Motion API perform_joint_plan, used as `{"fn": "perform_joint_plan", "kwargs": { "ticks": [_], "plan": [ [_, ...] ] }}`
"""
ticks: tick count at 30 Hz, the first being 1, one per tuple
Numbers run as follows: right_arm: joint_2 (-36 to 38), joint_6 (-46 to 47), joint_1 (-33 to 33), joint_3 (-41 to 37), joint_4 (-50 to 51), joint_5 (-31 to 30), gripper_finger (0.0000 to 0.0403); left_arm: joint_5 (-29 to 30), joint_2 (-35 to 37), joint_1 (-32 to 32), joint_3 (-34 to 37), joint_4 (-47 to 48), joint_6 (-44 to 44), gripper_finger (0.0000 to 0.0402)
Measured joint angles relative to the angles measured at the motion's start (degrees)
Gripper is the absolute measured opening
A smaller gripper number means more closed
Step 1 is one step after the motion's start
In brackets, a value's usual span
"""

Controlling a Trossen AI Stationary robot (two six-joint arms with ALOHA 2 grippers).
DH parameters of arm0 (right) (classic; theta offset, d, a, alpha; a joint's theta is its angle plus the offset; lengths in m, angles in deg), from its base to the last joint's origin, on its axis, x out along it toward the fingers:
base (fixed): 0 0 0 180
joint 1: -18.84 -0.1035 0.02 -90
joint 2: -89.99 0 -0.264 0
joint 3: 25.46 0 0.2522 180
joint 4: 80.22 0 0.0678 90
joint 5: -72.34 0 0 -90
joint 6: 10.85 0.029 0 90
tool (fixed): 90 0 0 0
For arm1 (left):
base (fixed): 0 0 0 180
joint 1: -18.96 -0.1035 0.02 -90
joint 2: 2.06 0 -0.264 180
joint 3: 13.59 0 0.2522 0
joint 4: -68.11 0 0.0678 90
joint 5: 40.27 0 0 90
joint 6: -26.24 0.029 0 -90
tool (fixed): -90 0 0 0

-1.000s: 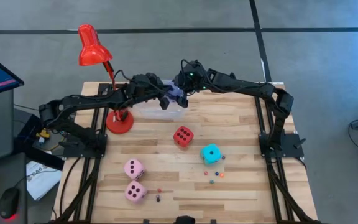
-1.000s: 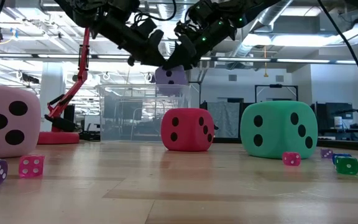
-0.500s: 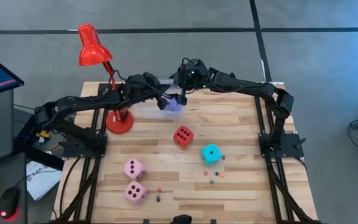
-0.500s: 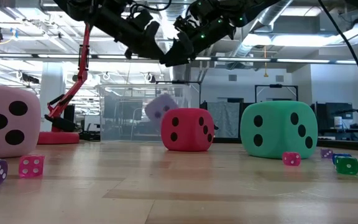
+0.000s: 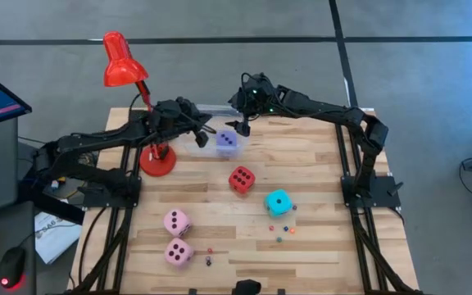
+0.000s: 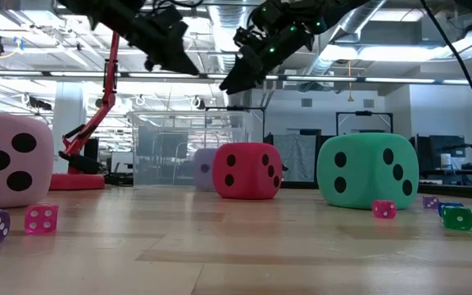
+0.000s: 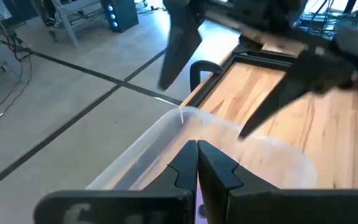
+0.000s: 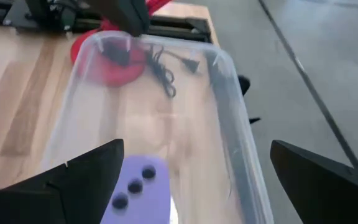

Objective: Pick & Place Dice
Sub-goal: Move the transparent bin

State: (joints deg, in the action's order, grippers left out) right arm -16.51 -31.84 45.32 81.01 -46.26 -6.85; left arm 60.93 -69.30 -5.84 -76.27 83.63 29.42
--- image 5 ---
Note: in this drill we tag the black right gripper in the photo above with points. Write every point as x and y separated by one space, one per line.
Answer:
256 98

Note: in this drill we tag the black rounded object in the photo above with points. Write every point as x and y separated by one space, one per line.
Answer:
247 287

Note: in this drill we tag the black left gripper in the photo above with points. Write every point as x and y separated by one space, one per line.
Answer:
174 116

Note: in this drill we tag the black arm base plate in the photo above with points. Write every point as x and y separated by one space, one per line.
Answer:
383 196
96 198

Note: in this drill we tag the pink foam die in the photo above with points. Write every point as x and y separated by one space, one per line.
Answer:
178 252
177 223

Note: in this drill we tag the red foam die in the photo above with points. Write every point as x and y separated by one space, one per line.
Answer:
242 180

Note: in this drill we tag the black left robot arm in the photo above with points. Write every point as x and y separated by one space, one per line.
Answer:
96 137

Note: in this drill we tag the small black bracket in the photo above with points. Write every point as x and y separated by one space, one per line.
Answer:
193 291
281 291

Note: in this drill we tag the white paper booklet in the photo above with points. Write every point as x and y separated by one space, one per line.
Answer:
55 239

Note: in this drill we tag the black table frame rails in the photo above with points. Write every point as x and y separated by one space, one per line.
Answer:
115 241
369 246

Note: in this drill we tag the lavender foam die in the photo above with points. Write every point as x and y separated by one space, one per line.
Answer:
226 143

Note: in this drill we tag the teal foam die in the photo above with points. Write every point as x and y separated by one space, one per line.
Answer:
278 203

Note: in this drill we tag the black computer mouse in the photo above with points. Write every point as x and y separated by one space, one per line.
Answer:
11 266

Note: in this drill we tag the clear plastic bin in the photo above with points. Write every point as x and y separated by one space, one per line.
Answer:
242 152

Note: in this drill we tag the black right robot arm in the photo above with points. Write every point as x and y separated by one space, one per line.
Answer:
326 111

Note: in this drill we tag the red desk lamp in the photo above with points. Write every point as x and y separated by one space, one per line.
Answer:
121 61

